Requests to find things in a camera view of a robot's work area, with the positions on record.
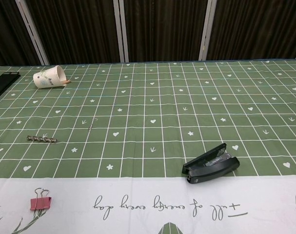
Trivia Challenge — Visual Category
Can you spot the small clip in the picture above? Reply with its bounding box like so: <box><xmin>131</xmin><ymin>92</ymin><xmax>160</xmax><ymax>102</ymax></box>
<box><xmin>26</xmin><ymin>135</ymin><xmax>58</xmax><ymax>144</ymax></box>

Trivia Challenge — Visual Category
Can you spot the green grid tablecloth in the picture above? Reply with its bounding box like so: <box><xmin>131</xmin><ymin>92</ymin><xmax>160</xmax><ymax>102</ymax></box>
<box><xmin>0</xmin><ymin>58</ymin><xmax>296</xmax><ymax>234</ymax></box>

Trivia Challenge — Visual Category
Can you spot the black stapler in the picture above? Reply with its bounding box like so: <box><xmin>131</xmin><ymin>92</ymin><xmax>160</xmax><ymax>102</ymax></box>
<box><xmin>181</xmin><ymin>143</ymin><xmax>240</xmax><ymax>184</ymax></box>

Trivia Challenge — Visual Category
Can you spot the dark screen panel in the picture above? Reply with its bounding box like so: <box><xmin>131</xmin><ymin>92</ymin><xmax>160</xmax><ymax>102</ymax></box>
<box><xmin>24</xmin><ymin>0</ymin><xmax>121</xmax><ymax>66</ymax></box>
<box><xmin>0</xmin><ymin>0</ymin><xmax>43</xmax><ymax>70</ymax></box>
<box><xmin>207</xmin><ymin>0</ymin><xmax>296</xmax><ymax>60</ymax></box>
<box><xmin>124</xmin><ymin>0</ymin><xmax>212</xmax><ymax>63</ymax></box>

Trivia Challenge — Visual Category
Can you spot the white paper cup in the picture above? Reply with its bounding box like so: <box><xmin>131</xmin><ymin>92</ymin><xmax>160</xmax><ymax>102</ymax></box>
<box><xmin>32</xmin><ymin>65</ymin><xmax>68</xmax><ymax>90</ymax></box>

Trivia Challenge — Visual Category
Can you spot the pink binder clip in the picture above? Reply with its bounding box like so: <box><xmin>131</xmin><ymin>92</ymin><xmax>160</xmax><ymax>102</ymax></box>
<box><xmin>30</xmin><ymin>187</ymin><xmax>53</xmax><ymax>210</ymax></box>

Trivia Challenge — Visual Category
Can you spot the black folding stand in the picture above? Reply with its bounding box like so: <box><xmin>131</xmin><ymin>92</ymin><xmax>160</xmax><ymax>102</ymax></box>
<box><xmin>0</xmin><ymin>72</ymin><xmax>21</xmax><ymax>104</ymax></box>

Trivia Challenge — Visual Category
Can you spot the white screen frame post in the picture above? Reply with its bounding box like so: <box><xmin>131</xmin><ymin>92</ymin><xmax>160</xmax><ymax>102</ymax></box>
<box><xmin>118</xmin><ymin>0</ymin><xmax>130</xmax><ymax>63</ymax></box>
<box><xmin>17</xmin><ymin>0</ymin><xmax>50</xmax><ymax>66</ymax></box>
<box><xmin>200</xmin><ymin>0</ymin><xmax>218</xmax><ymax>61</ymax></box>

